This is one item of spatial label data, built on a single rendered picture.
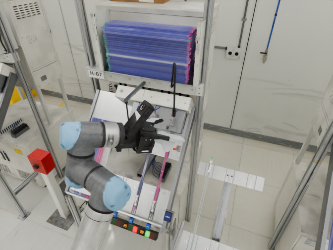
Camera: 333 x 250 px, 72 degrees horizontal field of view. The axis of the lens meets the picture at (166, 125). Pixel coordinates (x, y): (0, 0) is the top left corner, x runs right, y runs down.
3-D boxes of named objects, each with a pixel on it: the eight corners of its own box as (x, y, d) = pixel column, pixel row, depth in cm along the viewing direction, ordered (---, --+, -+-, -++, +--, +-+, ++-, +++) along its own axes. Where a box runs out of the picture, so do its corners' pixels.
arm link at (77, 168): (81, 200, 61) (84, 165, 58) (58, 180, 67) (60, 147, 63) (104, 189, 68) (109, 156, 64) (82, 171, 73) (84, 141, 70)
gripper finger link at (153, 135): (169, 137, 73) (143, 130, 73) (171, 132, 72) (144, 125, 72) (168, 144, 69) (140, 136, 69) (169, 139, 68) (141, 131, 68)
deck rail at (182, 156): (167, 225, 134) (165, 228, 128) (164, 224, 134) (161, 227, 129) (196, 110, 144) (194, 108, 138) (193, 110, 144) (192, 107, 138)
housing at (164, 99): (192, 116, 145) (188, 110, 131) (123, 102, 159) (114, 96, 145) (194, 104, 146) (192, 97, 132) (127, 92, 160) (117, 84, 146)
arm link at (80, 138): (57, 144, 65) (59, 115, 62) (96, 142, 70) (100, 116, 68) (61, 157, 58) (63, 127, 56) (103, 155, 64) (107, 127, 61)
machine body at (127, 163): (178, 241, 194) (181, 195, 158) (107, 215, 214) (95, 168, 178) (197, 184, 244) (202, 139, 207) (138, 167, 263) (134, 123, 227)
